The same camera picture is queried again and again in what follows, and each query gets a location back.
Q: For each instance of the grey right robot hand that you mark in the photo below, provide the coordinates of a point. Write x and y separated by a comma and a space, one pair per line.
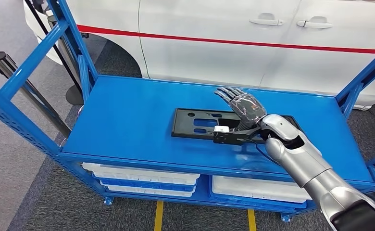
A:
246, 106

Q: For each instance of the black plastic plate bracket part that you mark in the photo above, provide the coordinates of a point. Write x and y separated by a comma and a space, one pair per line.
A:
182, 126

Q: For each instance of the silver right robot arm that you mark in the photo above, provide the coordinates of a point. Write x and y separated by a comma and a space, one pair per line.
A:
302, 159

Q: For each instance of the blue metal shelf rack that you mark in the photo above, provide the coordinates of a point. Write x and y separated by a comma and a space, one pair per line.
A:
127, 127

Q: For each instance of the white car with red stripe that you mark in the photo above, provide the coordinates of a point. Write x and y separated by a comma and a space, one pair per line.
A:
206, 57

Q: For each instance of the clear white plastic bin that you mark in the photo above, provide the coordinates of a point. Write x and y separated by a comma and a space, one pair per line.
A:
136, 173

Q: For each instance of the yellow floor tape square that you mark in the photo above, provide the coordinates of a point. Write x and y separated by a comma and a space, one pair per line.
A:
158, 216

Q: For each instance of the thin black barrier rod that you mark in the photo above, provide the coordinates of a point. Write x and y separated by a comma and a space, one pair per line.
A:
37, 17

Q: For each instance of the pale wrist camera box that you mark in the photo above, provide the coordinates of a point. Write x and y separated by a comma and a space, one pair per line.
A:
221, 129

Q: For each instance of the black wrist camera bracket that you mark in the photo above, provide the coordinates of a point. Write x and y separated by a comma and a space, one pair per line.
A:
232, 138

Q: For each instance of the chrome stanchion post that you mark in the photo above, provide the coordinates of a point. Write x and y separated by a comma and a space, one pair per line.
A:
74, 95
2, 65

